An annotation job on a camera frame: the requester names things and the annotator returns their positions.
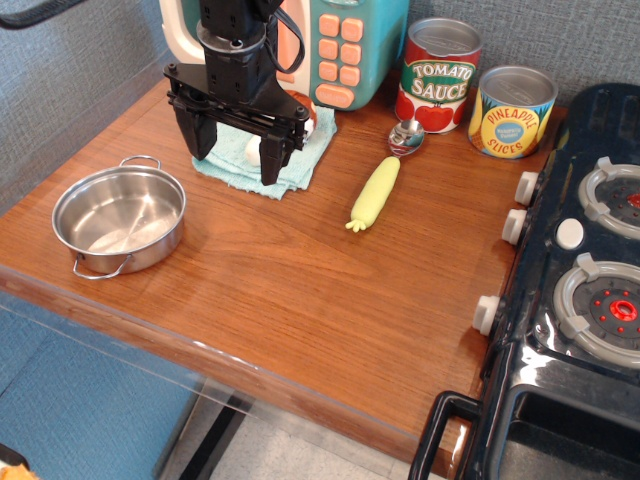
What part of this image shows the toy mushroom red white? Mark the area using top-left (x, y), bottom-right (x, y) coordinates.
top-left (245, 90), bottom-right (317, 167)

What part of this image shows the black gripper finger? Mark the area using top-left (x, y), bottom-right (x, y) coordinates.
top-left (173, 99), bottom-right (217, 160)
top-left (259, 134), bottom-right (293, 186)

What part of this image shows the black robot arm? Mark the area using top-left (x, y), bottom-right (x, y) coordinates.
top-left (164, 1), bottom-right (310, 185)

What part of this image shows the yellow handled metal spoon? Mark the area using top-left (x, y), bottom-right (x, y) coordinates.
top-left (345, 120), bottom-right (425, 233)

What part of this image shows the tomato sauce can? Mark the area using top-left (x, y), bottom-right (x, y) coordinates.
top-left (395, 17), bottom-right (483, 134)

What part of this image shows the stainless steel pot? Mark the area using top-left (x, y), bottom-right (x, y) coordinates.
top-left (51, 155), bottom-right (187, 281)

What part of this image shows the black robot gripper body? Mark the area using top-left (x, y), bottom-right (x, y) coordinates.
top-left (164, 33), bottom-right (309, 149)

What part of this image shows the teal toy microwave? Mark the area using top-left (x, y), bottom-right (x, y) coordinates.
top-left (159, 0), bottom-right (409, 111)

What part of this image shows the black toy stove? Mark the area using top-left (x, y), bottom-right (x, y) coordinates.
top-left (410, 83), bottom-right (639, 479)

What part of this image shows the light blue folded cloth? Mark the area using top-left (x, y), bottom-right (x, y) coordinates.
top-left (192, 107), bottom-right (337, 200)

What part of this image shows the black cable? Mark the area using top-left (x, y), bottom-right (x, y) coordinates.
top-left (0, 0), bottom-right (86, 30)

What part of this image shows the pineapple slices can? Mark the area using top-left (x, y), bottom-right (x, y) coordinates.
top-left (468, 65), bottom-right (558, 159)

